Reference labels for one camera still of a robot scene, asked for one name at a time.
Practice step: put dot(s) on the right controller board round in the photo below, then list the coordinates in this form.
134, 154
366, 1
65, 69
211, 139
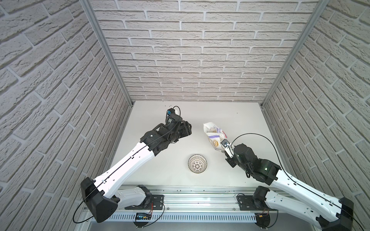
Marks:
263, 220

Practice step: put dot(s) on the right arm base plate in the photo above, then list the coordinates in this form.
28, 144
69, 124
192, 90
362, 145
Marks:
245, 203

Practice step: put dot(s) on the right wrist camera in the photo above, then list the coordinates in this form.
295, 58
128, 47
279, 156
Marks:
226, 145

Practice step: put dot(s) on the patterned breakfast bowl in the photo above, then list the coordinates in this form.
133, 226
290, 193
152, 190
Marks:
197, 164

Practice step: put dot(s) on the oats bag white purple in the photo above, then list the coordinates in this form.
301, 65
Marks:
215, 135

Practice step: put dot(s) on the aluminium corner post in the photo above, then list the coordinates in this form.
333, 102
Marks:
317, 12
88, 9

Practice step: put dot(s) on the perforated cable duct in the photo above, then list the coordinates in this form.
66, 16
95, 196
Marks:
197, 217

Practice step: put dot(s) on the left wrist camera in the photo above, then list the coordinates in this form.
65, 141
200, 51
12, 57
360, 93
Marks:
169, 114

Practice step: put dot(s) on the left controller board green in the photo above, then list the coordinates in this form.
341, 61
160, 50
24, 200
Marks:
142, 216

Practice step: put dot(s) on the aluminium mounting rail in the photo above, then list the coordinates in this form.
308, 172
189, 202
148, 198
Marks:
216, 202

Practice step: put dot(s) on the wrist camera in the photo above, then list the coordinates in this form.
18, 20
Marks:
226, 145
169, 114

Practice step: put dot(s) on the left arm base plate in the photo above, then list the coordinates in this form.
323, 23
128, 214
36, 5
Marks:
154, 202

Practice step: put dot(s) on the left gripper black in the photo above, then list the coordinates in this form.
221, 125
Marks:
184, 128

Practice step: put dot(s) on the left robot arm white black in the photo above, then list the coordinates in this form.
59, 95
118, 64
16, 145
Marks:
101, 195

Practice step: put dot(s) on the left aluminium corner post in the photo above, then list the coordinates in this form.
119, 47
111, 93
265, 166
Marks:
88, 9

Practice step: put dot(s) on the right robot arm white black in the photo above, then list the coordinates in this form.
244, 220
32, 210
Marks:
284, 192

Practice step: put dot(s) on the right aluminium corner post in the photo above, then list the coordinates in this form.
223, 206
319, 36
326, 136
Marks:
317, 12

